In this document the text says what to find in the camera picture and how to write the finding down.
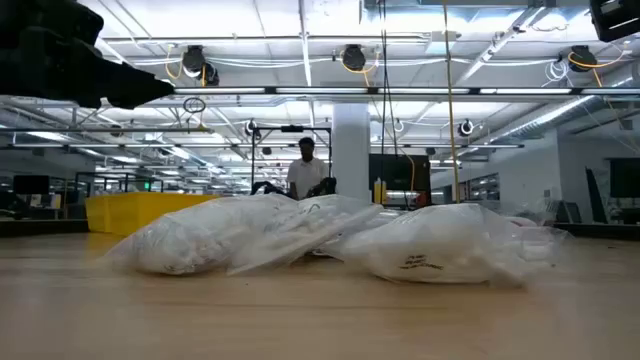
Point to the printed label cotton ball bag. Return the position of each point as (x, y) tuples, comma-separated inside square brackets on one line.
[(440, 250)]

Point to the black leaning panel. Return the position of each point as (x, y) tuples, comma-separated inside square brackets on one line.
[(596, 200)]

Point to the long ceiling light bar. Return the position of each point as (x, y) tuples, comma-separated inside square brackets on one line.
[(320, 91)]

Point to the yellow bottle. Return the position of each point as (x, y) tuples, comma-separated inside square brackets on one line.
[(377, 192), (384, 192)]

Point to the handwritten label cotton ball bag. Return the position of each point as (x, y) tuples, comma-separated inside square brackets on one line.
[(300, 230)]

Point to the clear cotton ball bag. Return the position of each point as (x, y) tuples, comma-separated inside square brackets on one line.
[(190, 240)]

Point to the black monitor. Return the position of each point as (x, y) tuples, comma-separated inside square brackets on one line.
[(625, 177), (30, 184)]

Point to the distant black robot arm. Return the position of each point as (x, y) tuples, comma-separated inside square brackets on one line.
[(265, 188), (325, 186)]

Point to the yellow slotted plastic basket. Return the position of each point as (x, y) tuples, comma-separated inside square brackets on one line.
[(96, 215), (130, 212)]

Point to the black aluminium table frame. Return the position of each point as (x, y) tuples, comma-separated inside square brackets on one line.
[(40, 227)]

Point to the black gantry frame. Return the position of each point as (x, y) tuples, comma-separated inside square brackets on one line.
[(320, 129)]

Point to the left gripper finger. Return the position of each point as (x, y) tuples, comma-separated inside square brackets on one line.
[(135, 90)]

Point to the white square column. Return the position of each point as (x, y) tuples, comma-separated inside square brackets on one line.
[(350, 150)]

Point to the person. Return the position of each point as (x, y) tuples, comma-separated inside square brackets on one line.
[(306, 175)]

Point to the black wall screen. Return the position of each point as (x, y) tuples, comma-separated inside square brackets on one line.
[(395, 172)]

